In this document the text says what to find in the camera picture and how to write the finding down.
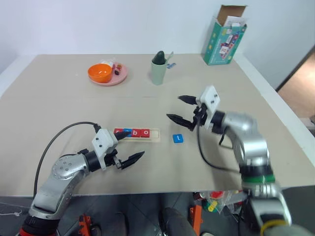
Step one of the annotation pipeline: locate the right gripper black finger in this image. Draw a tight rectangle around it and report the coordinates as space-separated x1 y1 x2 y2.
178 95 198 106
166 114 194 131

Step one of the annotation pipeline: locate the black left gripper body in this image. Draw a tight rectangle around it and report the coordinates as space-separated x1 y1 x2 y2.
105 148 124 170

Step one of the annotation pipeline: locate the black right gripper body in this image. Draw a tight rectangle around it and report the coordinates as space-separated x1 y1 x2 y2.
188 104 208 131

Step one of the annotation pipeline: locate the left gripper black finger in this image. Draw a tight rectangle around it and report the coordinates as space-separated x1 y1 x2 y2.
115 132 131 142
120 151 146 170

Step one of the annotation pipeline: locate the pale wooden letter tray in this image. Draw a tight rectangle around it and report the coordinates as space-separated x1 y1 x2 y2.
113 127 161 143

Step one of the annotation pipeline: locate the pale green cup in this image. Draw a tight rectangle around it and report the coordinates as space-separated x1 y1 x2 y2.
151 60 167 86

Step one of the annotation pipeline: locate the dark green toy vegetable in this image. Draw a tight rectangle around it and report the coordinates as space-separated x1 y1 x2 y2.
152 50 166 65

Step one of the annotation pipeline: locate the green cardboard box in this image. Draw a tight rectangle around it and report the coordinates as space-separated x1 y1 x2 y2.
202 4 248 66

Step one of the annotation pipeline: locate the pink plastic plate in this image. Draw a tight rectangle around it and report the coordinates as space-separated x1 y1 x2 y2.
88 62 129 87

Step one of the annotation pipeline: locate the orange plastic bowl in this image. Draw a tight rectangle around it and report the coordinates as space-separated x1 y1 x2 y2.
88 63 113 84

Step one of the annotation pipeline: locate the orange and black stand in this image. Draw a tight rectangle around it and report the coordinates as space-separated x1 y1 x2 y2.
78 213 101 236

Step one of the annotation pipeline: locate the clear plastic wrapper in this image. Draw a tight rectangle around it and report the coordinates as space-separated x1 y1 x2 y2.
99 59 116 68

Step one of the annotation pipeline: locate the dark rounded shape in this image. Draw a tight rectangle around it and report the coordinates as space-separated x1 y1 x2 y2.
161 207 197 236

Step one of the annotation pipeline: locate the plastic bag of colourful toys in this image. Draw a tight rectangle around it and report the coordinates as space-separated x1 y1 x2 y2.
193 190 247 214

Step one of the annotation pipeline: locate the white paper leaflet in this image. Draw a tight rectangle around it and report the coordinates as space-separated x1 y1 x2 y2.
225 16 247 28

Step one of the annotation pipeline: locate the yellow band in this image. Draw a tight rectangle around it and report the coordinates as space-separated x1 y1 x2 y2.
260 219 288 236

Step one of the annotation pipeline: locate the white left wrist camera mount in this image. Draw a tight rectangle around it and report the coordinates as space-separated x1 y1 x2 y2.
91 128 119 170

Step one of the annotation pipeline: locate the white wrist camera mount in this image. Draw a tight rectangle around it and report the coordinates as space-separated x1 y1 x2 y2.
196 85 221 128
91 128 119 170

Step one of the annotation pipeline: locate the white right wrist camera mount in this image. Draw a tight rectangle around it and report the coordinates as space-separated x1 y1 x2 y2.
196 85 221 128

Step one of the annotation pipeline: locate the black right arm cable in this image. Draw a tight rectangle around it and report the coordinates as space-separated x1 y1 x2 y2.
196 115 242 174

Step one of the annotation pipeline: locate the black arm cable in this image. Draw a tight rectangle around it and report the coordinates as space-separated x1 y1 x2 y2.
33 121 102 197
196 115 242 174

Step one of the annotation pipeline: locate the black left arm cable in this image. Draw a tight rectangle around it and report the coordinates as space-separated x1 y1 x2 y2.
33 121 102 197

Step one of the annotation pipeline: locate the orange metal bracket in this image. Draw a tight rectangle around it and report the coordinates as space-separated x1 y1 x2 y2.
189 205 204 233

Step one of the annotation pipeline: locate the dark door frame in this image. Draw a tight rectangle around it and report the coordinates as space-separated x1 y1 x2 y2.
275 44 315 93

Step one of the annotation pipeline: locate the white cord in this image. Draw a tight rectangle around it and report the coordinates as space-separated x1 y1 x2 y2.
0 201 28 217

